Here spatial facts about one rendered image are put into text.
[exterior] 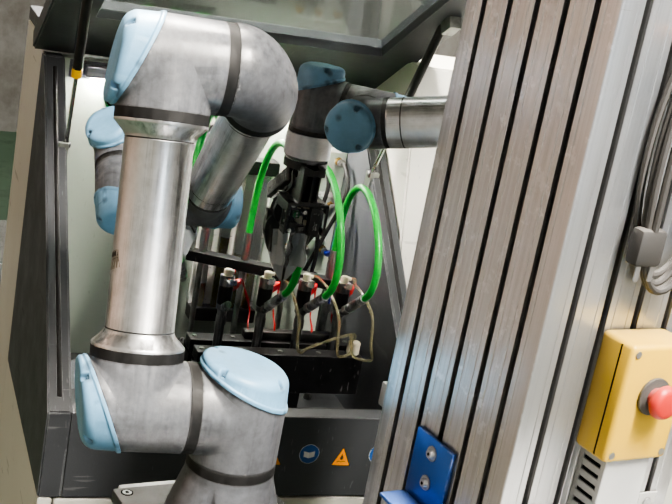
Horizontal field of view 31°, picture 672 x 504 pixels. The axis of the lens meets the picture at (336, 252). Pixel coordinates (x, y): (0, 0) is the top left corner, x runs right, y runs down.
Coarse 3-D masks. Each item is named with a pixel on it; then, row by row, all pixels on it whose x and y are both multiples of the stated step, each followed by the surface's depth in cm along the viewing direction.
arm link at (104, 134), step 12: (108, 108) 185; (96, 120) 184; (108, 120) 184; (96, 132) 183; (108, 132) 182; (120, 132) 182; (96, 144) 183; (108, 144) 182; (120, 144) 183; (96, 156) 184
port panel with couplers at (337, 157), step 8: (336, 152) 261; (328, 160) 261; (336, 160) 261; (344, 160) 263; (336, 168) 263; (336, 176) 263; (320, 184) 263; (320, 192) 263; (328, 200) 264; (328, 216) 266; (328, 232) 267; (312, 240) 266; (328, 240) 268; (312, 248) 267; (320, 248) 266; (328, 248) 268; (320, 256) 268; (320, 264) 269
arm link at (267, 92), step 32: (256, 32) 148; (256, 64) 146; (288, 64) 150; (256, 96) 147; (288, 96) 151; (224, 128) 160; (256, 128) 155; (224, 160) 166; (192, 192) 178; (224, 192) 175; (192, 224) 185; (224, 224) 185
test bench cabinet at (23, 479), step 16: (16, 400) 240; (16, 416) 237; (0, 432) 260; (16, 432) 236; (0, 448) 258; (16, 448) 234; (0, 464) 256; (16, 464) 232; (0, 480) 254; (16, 480) 231; (32, 480) 212; (0, 496) 252; (16, 496) 229; (32, 496) 210
